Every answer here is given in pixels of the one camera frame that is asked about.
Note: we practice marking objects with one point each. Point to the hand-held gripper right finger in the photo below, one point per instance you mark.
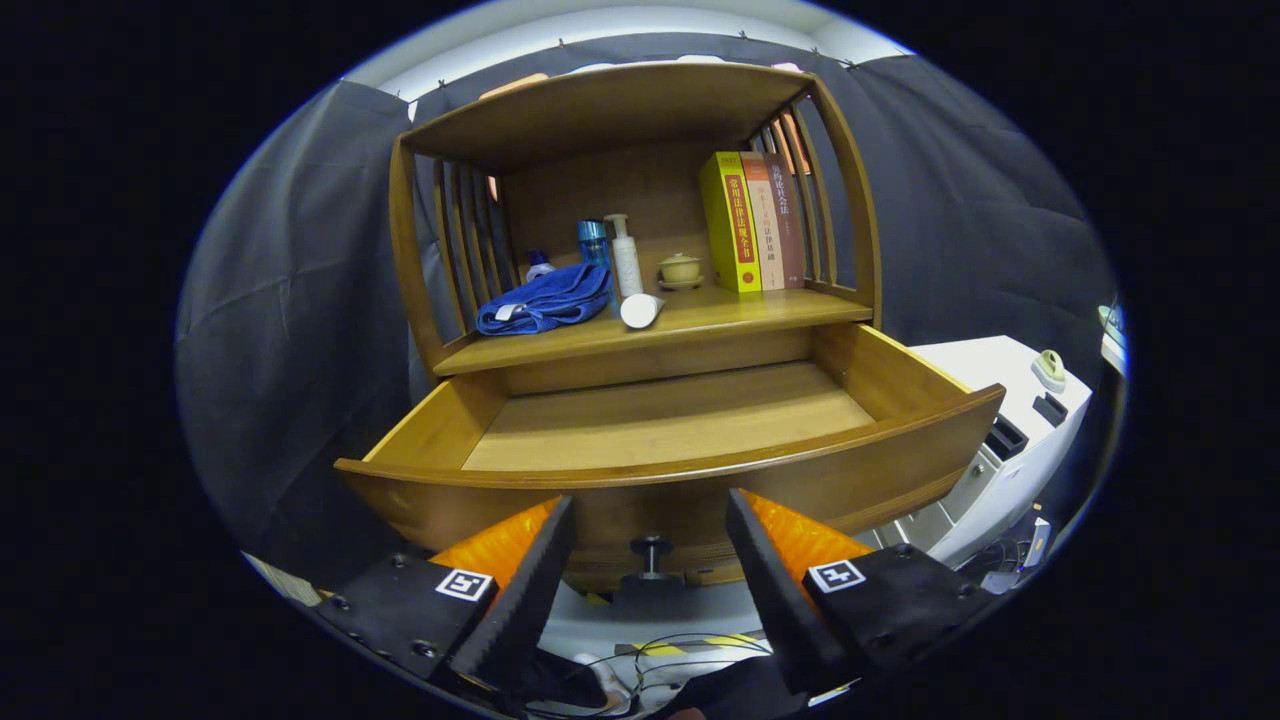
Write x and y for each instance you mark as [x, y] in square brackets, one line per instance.
[775, 610]

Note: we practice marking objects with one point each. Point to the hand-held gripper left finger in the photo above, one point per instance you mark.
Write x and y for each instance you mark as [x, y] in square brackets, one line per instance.
[520, 610]

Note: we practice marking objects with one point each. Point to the wooden drawer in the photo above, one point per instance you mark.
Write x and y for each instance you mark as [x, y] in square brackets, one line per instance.
[680, 420]

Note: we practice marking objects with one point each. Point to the white tube with green print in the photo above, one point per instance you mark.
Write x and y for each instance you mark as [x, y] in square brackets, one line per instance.
[640, 311]

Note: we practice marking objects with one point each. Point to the white side cabinet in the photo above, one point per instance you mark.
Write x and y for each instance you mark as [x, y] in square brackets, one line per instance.
[975, 365]

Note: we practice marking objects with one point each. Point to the wooden cabinet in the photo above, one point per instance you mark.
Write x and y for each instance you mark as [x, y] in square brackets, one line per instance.
[600, 110]

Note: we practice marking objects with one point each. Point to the small grey device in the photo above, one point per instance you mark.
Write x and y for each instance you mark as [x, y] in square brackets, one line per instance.
[1000, 582]

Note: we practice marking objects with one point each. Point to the beige flat board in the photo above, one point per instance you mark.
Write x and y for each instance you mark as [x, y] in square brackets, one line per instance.
[285, 582]

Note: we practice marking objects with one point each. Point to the small white device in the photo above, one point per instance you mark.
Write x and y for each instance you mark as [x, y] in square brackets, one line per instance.
[1038, 545]

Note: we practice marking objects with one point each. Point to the small black box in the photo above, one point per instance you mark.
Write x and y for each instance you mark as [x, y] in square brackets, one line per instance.
[1006, 438]
[1050, 410]

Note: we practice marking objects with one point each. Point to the blue folded towel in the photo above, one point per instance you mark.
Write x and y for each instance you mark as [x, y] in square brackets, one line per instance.
[550, 300]

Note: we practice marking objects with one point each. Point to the yellow saucer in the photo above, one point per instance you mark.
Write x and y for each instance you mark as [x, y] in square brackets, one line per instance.
[682, 286]

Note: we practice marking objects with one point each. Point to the small white blue-capped bottle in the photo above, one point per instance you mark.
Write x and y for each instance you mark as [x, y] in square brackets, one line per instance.
[538, 268]

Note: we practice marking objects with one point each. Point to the yellow lidded teacup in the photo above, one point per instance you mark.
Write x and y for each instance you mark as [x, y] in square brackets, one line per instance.
[680, 269]

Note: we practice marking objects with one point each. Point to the white pump bottle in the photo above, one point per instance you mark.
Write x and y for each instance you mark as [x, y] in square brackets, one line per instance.
[626, 265]

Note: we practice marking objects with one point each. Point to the teal blue bottle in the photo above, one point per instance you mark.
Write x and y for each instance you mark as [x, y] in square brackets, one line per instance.
[592, 245]

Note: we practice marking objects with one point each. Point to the orange and white book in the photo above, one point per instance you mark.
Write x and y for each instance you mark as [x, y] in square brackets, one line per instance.
[768, 230]

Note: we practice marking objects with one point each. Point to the brown book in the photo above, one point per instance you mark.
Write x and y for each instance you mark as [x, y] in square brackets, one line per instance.
[790, 220]

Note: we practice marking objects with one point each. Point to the yellow book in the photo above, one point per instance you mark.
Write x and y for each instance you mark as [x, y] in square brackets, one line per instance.
[725, 220]

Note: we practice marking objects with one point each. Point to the small white cup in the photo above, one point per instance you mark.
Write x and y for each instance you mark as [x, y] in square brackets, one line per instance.
[1113, 335]

